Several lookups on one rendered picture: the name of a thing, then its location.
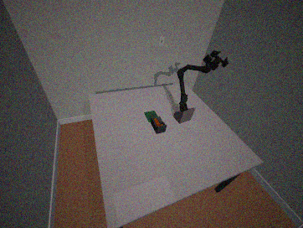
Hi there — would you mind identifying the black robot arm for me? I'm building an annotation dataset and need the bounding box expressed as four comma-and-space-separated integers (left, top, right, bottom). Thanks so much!
177, 54, 220, 111

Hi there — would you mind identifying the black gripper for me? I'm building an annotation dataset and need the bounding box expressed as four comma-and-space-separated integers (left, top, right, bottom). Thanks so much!
210, 50, 228, 67

